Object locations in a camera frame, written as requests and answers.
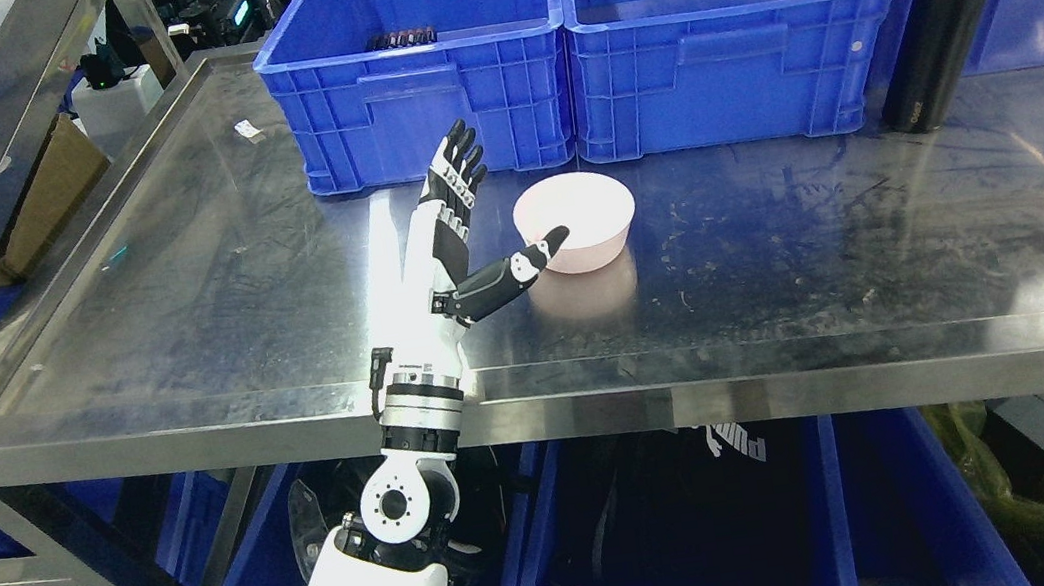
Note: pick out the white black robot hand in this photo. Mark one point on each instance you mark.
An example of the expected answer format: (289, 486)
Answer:
(439, 297)

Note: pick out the pink plastic bowl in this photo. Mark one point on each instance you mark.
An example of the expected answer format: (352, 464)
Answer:
(596, 209)

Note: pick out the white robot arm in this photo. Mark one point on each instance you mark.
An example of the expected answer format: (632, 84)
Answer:
(398, 535)

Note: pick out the blue crate lower middle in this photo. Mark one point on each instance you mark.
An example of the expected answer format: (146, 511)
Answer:
(888, 507)

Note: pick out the blue crate back middle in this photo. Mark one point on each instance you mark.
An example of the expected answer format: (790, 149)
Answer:
(659, 76)

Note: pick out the blue crate lower left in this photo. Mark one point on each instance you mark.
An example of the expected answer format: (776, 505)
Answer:
(497, 485)

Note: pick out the white paper scrap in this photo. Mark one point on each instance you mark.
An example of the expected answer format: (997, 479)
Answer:
(249, 131)

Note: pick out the blue crate back left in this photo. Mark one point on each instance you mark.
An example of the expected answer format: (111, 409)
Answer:
(370, 119)

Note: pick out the black bag with logo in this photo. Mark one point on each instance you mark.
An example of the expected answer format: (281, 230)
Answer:
(719, 505)

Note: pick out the black batteries row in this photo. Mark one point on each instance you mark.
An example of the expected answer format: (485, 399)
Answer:
(404, 38)

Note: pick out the cardboard box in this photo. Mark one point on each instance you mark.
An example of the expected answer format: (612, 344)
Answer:
(69, 166)

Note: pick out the yellow green plastic bag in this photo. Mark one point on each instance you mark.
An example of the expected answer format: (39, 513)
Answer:
(1004, 472)

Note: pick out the black thermos bottle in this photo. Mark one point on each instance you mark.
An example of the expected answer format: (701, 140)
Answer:
(937, 39)

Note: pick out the steel shelf frame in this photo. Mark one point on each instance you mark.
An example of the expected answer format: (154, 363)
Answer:
(205, 313)

